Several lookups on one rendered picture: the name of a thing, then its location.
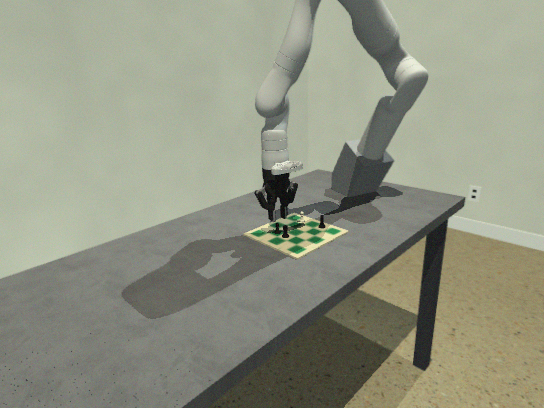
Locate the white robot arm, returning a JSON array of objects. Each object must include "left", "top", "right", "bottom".
[{"left": 255, "top": 0, "right": 429, "bottom": 175}]

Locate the green and cream chessboard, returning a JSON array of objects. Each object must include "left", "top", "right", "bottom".
[{"left": 243, "top": 213, "right": 349, "bottom": 260}]

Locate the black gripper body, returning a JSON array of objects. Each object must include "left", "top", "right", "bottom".
[{"left": 262, "top": 168, "right": 290, "bottom": 197}]

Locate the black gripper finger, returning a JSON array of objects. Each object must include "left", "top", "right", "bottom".
[
  {"left": 279, "top": 182, "right": 298, "bottom": 219},
  {"left": 254, "top": 185, "right": 278, "bottom": 222}
]

